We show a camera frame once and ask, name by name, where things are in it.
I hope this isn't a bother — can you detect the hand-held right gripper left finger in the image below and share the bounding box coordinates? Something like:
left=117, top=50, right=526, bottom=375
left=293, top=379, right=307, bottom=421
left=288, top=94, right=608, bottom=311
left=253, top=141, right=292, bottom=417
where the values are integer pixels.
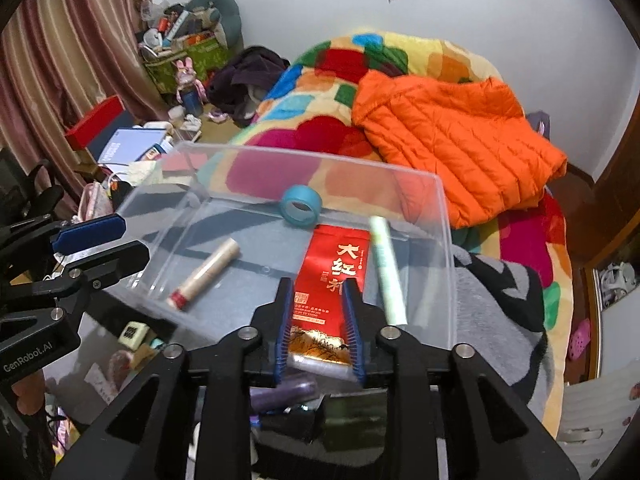
left=50, top=277, right=296, bottom=480

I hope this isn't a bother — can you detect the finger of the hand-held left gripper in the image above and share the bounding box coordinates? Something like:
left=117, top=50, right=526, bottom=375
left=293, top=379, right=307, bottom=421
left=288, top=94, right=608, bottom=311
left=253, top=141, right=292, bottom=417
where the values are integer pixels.
left=0, top=240, right=151, bottom=326
left=0, top=212, right=126, bottom=263

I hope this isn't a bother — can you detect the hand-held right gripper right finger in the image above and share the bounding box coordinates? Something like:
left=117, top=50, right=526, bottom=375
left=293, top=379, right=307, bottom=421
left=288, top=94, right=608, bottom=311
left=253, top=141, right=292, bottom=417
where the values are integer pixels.
left=341, top=277, right=581, bottom=480

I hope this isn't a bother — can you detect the red foil packet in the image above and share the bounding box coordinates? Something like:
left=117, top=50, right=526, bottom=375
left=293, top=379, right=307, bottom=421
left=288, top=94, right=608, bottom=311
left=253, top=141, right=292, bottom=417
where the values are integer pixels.
left=287, top=224, right=373, bottom=381

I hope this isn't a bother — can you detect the clear plastic storage box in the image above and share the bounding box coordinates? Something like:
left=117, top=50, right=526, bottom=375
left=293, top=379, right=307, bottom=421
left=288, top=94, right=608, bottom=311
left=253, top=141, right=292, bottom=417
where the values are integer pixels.
left=112, top=141, right=458, bottom=356

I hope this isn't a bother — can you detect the person's left hand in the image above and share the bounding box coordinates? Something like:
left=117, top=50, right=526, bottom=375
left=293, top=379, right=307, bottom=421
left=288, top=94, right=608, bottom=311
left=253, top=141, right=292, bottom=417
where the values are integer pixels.
left=12, top=372, right=48, bottom=401

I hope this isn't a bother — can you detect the pink pouch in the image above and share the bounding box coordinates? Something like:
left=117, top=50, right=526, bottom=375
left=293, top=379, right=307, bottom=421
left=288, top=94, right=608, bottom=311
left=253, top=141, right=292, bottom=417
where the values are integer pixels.
left=77, top=182, right=116, bottom=221

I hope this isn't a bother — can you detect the dark tube with purple cap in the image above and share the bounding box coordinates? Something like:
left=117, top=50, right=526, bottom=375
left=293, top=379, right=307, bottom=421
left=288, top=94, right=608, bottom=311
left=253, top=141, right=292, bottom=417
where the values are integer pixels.
left=249, top=379, right=319, bottom=413

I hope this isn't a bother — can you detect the white green tube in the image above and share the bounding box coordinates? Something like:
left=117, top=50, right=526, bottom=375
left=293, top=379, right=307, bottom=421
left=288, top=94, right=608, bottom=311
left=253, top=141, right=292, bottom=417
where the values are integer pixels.
left=368, top=215, right=408, bottom=328

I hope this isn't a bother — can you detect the cream box with black dots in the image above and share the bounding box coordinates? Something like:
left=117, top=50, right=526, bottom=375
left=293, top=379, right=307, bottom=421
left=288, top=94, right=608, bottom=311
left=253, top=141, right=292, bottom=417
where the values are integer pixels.
left=120, top=322, right=151, bottom=348

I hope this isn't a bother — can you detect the white packet with red print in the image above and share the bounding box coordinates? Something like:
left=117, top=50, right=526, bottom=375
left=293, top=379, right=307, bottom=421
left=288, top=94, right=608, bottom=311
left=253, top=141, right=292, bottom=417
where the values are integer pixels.
left=85, top=362, right=121, bottom=401

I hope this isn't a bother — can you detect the blue white booklet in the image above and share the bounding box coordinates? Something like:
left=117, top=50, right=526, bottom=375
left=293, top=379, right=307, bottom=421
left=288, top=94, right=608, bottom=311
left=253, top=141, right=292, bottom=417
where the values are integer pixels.
left=97, top=127, right=168, bottom=165

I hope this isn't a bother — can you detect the beige tube with red cap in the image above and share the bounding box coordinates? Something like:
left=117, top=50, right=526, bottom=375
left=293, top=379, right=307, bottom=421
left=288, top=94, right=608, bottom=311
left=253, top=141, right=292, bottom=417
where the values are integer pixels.
left=167, top=237, right=241, bottom=311

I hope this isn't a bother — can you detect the dark blue box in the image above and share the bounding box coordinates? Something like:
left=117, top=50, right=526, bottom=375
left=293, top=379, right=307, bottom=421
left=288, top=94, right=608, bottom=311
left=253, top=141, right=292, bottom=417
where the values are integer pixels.
left=85, top=110, right=137, bottom=161

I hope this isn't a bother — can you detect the red box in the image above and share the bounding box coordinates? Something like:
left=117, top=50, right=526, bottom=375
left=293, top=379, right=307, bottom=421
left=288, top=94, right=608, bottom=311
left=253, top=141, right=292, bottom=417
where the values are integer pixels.
left=64, top=95, right=126, bottom=152

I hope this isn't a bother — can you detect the blue tape roll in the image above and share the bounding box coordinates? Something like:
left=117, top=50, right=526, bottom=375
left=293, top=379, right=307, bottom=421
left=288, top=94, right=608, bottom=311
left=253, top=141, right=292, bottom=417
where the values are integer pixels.
left=279, top=184, right=323, bottom=227

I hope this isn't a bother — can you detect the grey black blanket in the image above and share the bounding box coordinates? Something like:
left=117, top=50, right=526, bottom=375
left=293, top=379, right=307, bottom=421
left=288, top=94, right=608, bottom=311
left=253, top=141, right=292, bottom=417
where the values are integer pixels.
left=42, top=245, right=556, bottom=480

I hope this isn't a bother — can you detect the striped brown curtain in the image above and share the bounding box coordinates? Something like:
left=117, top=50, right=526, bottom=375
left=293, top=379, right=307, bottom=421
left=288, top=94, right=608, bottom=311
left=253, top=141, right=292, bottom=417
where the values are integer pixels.
left=0, top=0, right=171, bottom=221

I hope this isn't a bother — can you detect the pink bunny toy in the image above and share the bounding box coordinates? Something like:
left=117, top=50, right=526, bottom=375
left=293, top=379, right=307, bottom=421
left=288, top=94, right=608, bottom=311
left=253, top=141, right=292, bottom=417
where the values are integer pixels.
left=175, top=57, right=201, bottom=91

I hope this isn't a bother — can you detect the colourful patchwork blanket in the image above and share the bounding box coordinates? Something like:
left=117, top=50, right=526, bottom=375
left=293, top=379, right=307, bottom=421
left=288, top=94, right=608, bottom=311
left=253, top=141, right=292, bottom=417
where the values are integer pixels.
left=197, top=32, right=573, bottom=436

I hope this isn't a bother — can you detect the green storage bin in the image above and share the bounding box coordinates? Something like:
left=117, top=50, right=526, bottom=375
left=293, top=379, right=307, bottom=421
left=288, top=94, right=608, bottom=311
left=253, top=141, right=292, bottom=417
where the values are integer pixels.
left=142, top=35, right=231, bottom=93

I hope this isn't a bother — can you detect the orange puffer jacket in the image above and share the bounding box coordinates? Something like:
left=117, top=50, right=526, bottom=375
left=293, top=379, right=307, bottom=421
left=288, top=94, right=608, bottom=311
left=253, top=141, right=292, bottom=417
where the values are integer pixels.
left=351, top=70, right=568, bottom=228

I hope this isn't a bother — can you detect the dark clothes pile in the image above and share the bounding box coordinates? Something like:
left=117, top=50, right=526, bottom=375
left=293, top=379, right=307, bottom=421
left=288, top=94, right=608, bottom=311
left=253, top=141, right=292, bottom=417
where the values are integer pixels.
left=205, top=46, right=291, bottom=126

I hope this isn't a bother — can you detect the pink slipper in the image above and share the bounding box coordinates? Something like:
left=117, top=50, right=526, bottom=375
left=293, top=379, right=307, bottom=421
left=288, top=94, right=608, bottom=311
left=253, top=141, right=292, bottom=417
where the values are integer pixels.
left=567, top=319, right=592, bottom=361

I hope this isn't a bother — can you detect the white plastic furniture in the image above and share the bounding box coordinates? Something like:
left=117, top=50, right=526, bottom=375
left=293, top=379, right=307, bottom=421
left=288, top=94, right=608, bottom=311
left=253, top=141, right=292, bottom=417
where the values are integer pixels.
left=555, top=375, right=640, bottom=461

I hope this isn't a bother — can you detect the white grey shoe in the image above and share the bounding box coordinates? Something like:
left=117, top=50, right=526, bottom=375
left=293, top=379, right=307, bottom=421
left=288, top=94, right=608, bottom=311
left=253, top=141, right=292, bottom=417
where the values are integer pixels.
left=597, top=260, right=638, bottom=301

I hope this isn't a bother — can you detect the brown wooden furniture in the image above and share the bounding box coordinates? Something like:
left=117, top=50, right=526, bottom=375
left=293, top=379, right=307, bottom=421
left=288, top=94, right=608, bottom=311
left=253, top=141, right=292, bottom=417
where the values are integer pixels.
left=547, top=35, right=640, bottom=381

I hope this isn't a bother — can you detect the black curved frame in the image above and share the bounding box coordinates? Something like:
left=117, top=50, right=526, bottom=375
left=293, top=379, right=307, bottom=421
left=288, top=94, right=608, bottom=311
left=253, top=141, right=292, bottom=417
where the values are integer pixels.
left=0, top=147, right=66, bottom=221

